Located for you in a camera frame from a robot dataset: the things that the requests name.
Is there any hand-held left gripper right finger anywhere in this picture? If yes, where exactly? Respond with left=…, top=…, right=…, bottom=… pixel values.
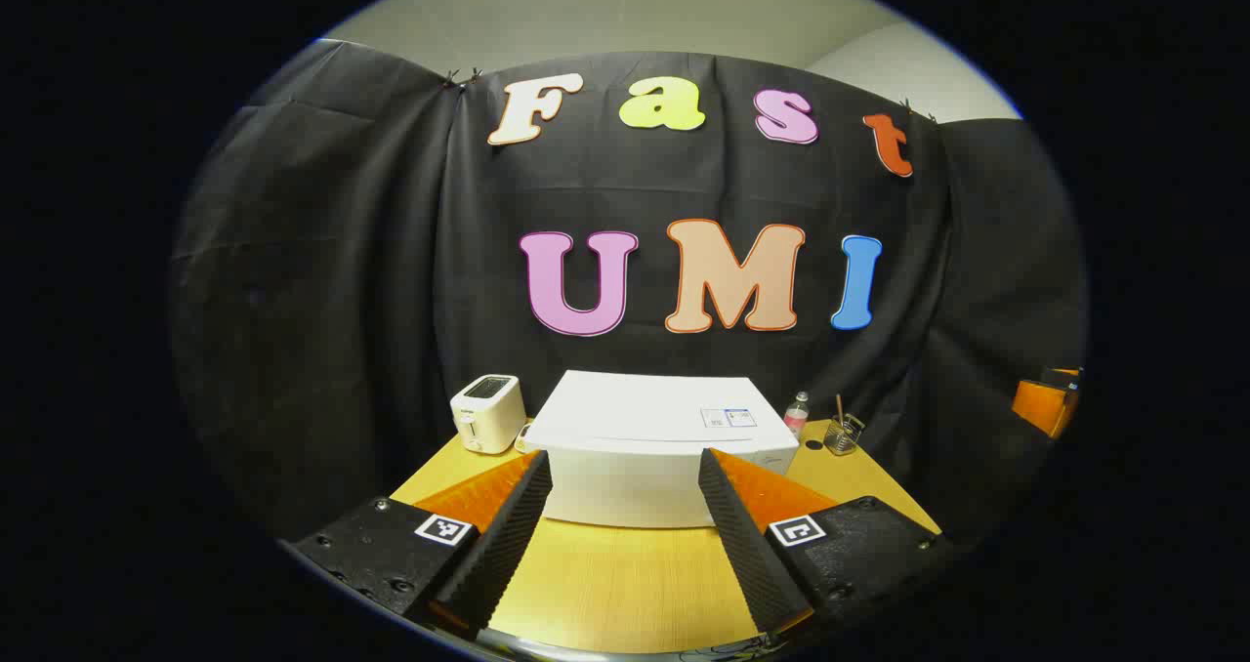
left=697, top=447, right=953, bottom=636

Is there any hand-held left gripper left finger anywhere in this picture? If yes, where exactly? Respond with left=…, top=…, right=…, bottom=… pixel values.
left=293, top=450, right=554, bottom=641

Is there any white microwave oven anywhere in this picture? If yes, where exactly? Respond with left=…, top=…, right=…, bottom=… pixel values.
left=524, top=370, right=800, bottom=529

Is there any white toaster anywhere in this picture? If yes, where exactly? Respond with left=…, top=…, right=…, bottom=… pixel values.
left=449, top=374, right=528, bottom=455

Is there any small glass jar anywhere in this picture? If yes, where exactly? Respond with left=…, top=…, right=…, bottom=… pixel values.
left=823, top=413, right=866, bottom=456

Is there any black backdrop cloth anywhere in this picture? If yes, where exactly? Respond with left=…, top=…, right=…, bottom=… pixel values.
left=168, top=39, right=1090, bottom=546

